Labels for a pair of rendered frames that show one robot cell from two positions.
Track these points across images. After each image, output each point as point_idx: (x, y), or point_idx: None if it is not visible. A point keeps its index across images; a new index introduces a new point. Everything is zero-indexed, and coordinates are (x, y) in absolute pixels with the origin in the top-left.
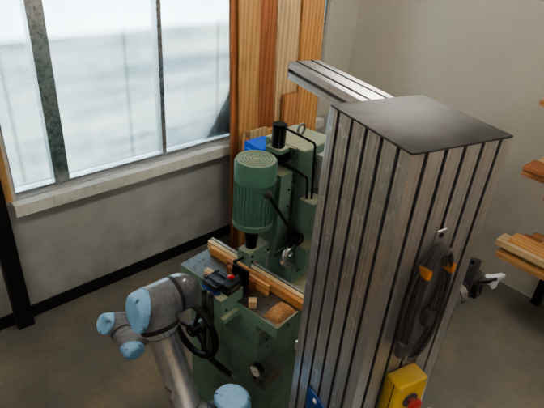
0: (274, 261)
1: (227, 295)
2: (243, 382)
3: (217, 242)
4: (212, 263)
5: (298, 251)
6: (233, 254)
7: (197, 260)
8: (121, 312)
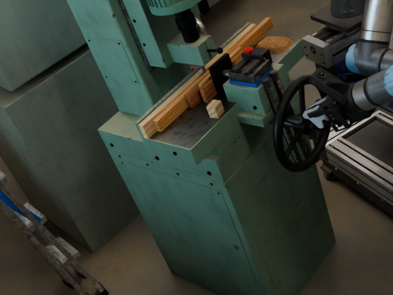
0: (171, 82)
1: (271, 62)
2: (305, 173)
3: (148, 114)
4: (185, 122)
5: None
6: (176, 93)
7: (179, 137)
8: (376, 74)
